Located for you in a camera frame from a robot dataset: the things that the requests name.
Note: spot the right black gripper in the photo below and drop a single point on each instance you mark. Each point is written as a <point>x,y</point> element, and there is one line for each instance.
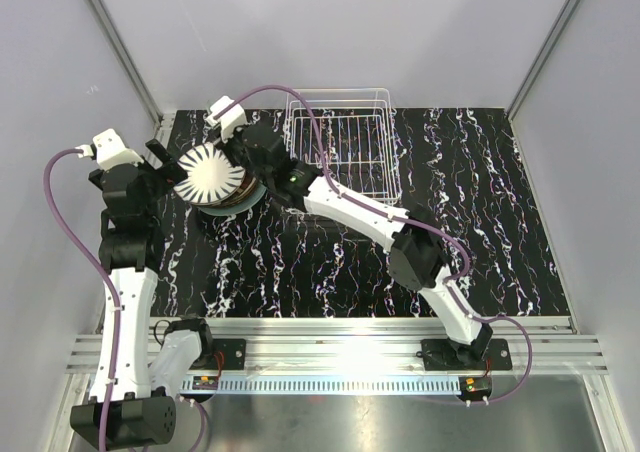
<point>235,141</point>

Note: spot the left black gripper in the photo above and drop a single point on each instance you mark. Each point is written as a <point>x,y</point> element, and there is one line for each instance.
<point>166,179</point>

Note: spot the black plate with colour stripes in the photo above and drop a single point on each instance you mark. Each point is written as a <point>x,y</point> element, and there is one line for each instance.
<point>239,200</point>

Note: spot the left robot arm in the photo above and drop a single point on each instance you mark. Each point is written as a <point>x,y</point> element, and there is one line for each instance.
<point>132,400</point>

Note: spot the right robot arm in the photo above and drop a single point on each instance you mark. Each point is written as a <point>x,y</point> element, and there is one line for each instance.
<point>416,257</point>

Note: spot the large teal bottom plate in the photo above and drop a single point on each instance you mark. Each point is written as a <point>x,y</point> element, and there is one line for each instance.
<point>258,195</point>

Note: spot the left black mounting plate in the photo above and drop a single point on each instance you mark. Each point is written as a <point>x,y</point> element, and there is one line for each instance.
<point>230,353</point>

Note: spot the black mounting plate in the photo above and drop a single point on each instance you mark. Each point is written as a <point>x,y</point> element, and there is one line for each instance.
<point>440,355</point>
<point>230,353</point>

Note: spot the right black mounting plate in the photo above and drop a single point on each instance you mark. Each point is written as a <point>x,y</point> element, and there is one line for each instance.
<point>440,355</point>

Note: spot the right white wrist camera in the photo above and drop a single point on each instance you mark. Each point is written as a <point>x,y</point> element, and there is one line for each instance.
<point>226,116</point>

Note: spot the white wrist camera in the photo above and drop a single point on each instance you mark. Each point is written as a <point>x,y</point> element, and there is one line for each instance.
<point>226,116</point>
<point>109,150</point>

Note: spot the left aluminium frame post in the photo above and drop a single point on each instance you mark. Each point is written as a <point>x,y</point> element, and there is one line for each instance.
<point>110,31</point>

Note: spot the aluminium frame post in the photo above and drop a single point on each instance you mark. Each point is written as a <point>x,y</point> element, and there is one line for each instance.
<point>549,44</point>
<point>110,31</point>

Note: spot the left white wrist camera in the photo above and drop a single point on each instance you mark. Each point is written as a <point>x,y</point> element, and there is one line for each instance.
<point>109,150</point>

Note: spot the white wire dish rack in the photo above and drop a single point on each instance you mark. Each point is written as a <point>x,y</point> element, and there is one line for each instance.
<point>353,130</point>

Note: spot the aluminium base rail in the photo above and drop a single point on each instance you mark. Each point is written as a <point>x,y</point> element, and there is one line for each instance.
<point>389,346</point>

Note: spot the white slotted cable duct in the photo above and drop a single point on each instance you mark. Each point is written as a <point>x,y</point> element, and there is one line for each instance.
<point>322,385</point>

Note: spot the right aluminium frame post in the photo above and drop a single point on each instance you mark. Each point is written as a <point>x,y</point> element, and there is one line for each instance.
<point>549,44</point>

